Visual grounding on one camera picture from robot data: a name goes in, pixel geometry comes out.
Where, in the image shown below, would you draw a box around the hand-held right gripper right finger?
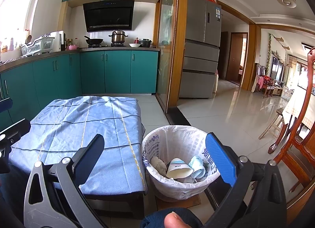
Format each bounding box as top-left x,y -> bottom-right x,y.
202,133 -> 287,228

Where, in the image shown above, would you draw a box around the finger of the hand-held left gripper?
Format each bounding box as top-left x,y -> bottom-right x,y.
0,97 -> 13,113
0,118 -> 31,145

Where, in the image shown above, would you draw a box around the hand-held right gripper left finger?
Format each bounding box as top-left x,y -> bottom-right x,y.
23,134 -> 109,228

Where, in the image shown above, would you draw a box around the blue face mask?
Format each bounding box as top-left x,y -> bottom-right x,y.
188,155 -> 209,179

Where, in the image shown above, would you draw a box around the white blue paper cup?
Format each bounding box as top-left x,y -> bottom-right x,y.
165,158 -> 195,179

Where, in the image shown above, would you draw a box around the bin with white liner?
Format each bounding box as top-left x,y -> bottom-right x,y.
141,125 -> 221,200

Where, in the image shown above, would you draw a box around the white tissue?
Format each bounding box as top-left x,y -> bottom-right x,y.
151,156 -> 169,175

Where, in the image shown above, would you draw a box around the person's right hand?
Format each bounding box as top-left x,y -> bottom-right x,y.
164,211 -> 189,228

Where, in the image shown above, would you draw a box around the table with blue cloth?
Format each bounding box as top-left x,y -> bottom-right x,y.
8,96 -> 145,195

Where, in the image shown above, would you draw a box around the dark low table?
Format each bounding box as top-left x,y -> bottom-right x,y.
82,123 -> 148,220

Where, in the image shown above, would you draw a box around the brown cardboard sheet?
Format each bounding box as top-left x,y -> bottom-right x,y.
155,190 -> 202,210

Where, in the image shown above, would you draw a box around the light wooden stool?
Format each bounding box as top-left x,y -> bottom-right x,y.
258,106 -> 286,140

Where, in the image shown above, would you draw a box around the white dish rack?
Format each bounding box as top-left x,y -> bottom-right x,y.
21,36 -> 55,57

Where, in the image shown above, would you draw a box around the white kitchen appliance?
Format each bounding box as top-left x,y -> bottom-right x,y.
50,30 -> 65,52

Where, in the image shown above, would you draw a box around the dark wooden chair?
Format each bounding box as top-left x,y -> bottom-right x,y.
273,47 -> 315,219

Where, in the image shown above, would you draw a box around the red wooden armchair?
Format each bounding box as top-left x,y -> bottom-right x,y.
262,74 -> 276,98

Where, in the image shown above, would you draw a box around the teal base cabinets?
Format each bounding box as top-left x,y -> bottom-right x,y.
0,47 -> 160,130

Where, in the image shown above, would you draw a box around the person's leg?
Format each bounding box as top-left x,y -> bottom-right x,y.
140,208 -> 203,228

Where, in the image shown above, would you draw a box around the white baby fence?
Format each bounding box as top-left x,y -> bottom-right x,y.
281,85 -> 296,101

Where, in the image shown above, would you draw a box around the grey refrigerator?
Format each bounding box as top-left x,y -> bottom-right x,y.
178,0 -> 222,99

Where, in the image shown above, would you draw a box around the kitchen window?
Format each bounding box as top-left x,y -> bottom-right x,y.
0,0 -> 42,44

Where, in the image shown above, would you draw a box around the brown wooden door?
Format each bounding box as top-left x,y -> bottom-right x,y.
225,32 -> 249,82

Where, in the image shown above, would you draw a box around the black wok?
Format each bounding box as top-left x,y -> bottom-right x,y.
84,36 -> 104,45

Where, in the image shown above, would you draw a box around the black gas stove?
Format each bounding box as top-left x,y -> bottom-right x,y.
87,43 -> 127,48

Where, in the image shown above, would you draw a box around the hanging green vine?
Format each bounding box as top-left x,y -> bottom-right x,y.
266,33 -> 272,71

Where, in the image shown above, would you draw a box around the steel cooking pot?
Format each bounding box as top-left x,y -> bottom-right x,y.
109,29 -> 129,44

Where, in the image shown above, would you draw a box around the wooden framed glass door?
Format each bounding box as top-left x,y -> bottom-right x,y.
155,0 -> 189,114

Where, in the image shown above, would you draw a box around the black range hood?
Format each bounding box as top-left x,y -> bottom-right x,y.
83,0 -> 135,32

